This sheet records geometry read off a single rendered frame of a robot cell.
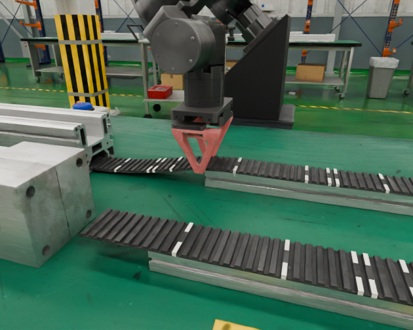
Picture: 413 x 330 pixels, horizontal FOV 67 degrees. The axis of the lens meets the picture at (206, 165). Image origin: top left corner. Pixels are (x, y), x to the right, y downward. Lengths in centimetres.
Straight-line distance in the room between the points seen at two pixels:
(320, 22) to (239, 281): 772
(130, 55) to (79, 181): 869
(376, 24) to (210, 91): 769
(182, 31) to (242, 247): 23
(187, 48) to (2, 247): 28
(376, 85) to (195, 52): 506
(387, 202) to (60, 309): 40
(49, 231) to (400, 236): 40
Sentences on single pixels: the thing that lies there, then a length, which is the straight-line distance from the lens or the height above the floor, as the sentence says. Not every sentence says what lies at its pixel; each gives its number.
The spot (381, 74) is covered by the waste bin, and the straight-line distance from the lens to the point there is 533.
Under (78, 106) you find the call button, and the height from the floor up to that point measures 85.
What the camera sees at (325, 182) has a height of 81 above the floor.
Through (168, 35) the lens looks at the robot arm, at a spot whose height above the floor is 100.
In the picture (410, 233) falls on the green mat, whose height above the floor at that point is 78.
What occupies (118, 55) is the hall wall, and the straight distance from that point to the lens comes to 923.
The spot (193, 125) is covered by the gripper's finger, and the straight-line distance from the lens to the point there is 42.
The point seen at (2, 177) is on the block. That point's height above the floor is 87.
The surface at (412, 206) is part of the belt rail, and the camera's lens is 49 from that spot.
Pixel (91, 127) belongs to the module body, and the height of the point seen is 84.
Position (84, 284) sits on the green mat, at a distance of 34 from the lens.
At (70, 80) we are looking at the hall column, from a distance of 386.
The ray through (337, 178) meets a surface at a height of 81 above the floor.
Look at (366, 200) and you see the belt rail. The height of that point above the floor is 79.
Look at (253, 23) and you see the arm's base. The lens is 89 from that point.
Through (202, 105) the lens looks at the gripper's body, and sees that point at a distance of 43.
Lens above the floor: 101
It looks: 24 degrees down
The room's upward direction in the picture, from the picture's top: straight up
